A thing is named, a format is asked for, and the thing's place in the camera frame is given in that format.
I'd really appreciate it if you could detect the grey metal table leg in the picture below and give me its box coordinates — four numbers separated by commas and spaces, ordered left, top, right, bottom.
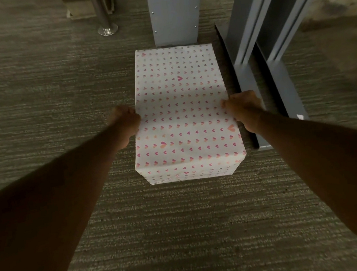
147, 0, 210, 50

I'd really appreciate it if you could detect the heart-print gift box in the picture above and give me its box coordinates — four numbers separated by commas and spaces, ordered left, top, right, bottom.
119, 37, 250, 188

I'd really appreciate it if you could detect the grey metal frame upright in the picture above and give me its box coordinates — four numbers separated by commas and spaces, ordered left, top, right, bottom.
222, 0, 357, 68

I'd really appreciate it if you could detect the person's right forearm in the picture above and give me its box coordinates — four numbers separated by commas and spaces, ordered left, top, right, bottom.
245, 97, 357, 271

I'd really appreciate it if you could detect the person's right hand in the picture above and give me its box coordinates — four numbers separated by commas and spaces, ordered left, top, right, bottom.
219, 88, 270, 137

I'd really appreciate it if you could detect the chrome metal pole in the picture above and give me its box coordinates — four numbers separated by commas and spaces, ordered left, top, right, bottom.
88, 0, 119, 38

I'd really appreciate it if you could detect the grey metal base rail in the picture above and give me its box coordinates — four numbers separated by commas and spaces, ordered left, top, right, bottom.
215, 13, 313, 155

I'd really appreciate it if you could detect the person's left hand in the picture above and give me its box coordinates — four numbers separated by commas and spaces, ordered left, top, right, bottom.
106, 103, 145, 152

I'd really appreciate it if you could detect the person's left forearm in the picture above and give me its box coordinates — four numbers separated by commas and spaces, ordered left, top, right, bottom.
0, 128, 145, 271

